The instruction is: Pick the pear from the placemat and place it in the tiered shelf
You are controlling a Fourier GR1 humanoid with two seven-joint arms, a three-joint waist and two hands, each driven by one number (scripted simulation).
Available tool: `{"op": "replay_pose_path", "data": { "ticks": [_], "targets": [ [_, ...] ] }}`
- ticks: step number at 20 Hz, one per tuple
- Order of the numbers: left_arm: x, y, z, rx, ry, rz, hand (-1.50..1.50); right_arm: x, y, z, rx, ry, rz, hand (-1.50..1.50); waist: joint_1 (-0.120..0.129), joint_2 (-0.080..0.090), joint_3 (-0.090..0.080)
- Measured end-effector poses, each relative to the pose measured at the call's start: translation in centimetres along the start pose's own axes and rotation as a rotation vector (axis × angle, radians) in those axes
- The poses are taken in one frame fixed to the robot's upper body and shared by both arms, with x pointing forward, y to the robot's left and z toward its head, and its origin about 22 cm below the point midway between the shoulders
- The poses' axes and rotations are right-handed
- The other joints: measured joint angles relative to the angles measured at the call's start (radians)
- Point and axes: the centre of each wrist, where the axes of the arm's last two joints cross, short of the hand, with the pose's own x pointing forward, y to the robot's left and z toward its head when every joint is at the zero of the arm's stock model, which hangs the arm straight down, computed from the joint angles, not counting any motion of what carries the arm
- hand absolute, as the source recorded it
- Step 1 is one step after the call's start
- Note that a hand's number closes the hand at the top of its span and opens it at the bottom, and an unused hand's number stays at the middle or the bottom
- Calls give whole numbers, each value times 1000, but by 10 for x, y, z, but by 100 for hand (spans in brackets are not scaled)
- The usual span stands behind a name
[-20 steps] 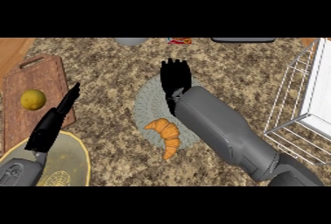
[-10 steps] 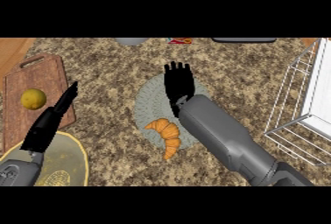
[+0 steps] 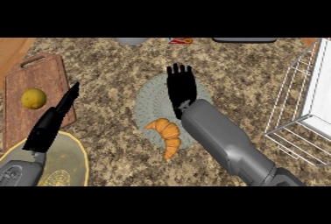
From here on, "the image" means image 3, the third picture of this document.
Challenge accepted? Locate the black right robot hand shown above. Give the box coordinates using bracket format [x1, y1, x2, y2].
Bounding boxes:
[166, 62, 200, 120]

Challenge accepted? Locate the brown wooden cutting board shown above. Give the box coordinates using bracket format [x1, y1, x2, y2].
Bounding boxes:
[2, 52, 79, 154]

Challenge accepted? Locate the orange croissant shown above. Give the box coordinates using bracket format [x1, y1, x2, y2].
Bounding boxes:
[144, 117, 182, 161]

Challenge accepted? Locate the yellow-rimmed olive plate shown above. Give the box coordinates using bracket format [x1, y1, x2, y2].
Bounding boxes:
[0, 130, 91, 187]

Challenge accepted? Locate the white wire tiered shelf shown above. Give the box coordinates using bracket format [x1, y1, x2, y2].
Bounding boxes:
[264, 38, 331, 167]

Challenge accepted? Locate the grey round object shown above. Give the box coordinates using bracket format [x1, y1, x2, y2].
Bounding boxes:
[114, 38, 151, 46]

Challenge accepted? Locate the grey round placemat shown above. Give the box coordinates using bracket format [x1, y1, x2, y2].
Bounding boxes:
[134, 73, 213, 151]

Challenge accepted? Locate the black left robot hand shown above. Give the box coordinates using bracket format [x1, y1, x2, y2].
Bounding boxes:
[21, 80, 82, 153]

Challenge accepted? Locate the yellow lemon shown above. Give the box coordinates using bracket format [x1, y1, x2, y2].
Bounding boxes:
[20, 87, 48, 110]

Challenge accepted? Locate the red packet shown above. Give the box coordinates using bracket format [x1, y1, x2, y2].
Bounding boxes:
[168, 38, 194, 45]

